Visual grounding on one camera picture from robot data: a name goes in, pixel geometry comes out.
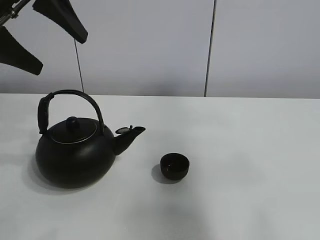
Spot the small black teacup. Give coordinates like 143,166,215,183
160,152,190,181

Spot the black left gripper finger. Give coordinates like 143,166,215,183
0,26,43,76

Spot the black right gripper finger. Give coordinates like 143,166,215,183
32,0,88,44

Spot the black round teapot kettle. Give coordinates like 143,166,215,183
35,89,146,189

